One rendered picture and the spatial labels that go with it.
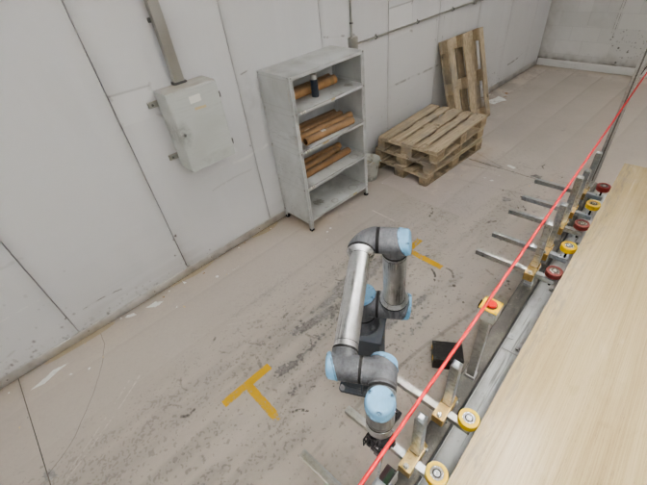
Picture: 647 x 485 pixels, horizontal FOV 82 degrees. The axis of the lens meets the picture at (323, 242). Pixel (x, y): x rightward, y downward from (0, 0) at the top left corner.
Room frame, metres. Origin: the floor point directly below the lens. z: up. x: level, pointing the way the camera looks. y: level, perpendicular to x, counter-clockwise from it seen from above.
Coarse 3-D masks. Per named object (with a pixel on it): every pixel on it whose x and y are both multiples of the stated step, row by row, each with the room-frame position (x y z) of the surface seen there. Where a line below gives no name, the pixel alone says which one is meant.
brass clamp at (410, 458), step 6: (426, 444) 0.57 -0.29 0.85; (408, 450) 0.55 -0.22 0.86; (426, 450) 0.55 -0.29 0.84; (408, 456) 0.53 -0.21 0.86; (414, 456) 0.53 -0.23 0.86; (420, 456) 0.52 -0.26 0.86; (402, 462) 0.51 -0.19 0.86; (408, 462) 0.51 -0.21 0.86; (414, 462) 0.51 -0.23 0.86; (402, 468) 0.49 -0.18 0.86; (408, 468) 0.49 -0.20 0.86; (414, 468) 0.49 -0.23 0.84; (408, 474) 0.47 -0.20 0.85
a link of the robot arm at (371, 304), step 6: (366, 288) 1.39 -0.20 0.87; (372, 288) 1.38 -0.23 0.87; (366, 294) 1.34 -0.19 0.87; (372, 294) 1.33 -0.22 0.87; (378, 294) 1.34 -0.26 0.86; (366, 300) 1.30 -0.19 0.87; (372, 300) 1.30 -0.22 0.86; (366, 306) 1.29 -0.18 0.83; (372, 306) 1.29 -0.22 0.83; (366, 312) 1.29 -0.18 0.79; (372, 312) 1.28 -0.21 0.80; (366, 318) 1.29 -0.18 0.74; (372, 318) 1.30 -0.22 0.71
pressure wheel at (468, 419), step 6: (468, 408) 0.65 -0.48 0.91; (462, 414) 0.63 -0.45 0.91; (468, 414) 0.63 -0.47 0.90; (474, 414) 0.63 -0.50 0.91; (462, 420) 0.61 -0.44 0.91; (468, 420) 0.61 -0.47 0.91; (474, 420) 0.61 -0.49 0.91; (462, 426) 0.60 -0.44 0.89; (468, 426) 0.59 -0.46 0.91; (474, 426) 0.58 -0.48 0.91
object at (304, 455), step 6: (306, 450) 0.59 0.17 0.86; (300, 456) 0.58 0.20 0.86; (306, 456) 0.57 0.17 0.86; (312, 456) 0.57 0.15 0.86; (306, 462) 0.55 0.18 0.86; (312, 462) 0.55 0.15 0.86; (318, 462) 0.55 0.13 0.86; (312, 468) 0.53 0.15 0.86; (318, 468) 0.53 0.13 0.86; (318, 474) 0.51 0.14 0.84; (324, 474) 0.50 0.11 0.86; (330, 474) 0.50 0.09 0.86; (324, 480) 0.49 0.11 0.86; (330, 480) 0.48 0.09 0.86; (336, 480) 0.48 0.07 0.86
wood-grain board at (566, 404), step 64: (640, 192) 1.87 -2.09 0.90; (576, 256) 1.39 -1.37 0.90; (640, 256) 1.33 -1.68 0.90; (576, 320) 0.99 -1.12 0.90; (640, 320) 0.94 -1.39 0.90; (512, 384) 0.73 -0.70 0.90; (576, 384) 0.69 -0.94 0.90; (640, 384) 0.66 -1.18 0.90; (512, 448) 0.49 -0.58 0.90; (576, 448) 0.47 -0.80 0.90; (640, 448) 0.44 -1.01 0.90
